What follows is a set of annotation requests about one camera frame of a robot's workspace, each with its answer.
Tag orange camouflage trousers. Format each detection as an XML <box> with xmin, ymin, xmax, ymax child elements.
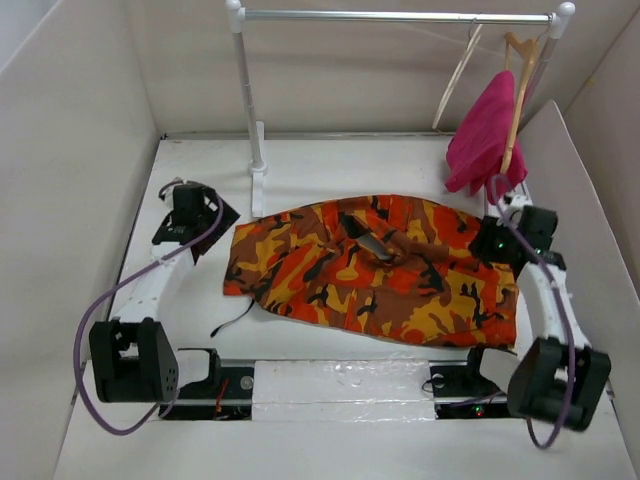
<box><xmin>223</xmin><ymin>195</ymin><xmax>519</xmax><ymax>348</ymax></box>

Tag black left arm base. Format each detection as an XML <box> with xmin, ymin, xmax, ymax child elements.
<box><xmin>158</xmin><ymin>348</ymin><xmax>256</xmax><ymax>421</ymax></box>

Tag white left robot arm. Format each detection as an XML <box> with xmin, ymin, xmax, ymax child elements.
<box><xmin>89</xmin><ymin>181</ymin><xmax>239</xmax><ymax>403</ymax></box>

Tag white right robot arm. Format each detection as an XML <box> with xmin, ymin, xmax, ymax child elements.
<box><xmin>462</xmin><ymin>194</ymin><xmax>611</xmax><ymax>432</ymax></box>

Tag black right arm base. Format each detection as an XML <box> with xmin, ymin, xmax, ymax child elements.
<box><xmin>422</xmin><ymin>347</ymin><xmax>520</xmax><ymax>420</ymax></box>

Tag wooden hanger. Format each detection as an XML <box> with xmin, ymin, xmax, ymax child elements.
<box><xmin>500</xmin><ymin>32</ymin><xmax>538</xmax><ymax>174</ymax></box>

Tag white plastic hanger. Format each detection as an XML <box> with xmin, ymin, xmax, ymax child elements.
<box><xmin>431</xmin><ymin>24</ymin><xmax>482</xmax><ymax>131</ymax></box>

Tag pink garment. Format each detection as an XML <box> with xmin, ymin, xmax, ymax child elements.
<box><xmin>445</xmin><ymin>70</ymin><xmax>528</xmax><ymax>205</ymax></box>

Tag white metal clothes rack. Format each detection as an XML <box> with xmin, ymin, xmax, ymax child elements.
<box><xmin>225</xmin><ymin>1</ymin><xmax>576</xmax><ymax>218</ymax></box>

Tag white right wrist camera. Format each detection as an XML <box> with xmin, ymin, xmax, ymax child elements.
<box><xmin>497</xmin><ymin>192</ymin><xmax>532</xmax><ymax>224</ymax></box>

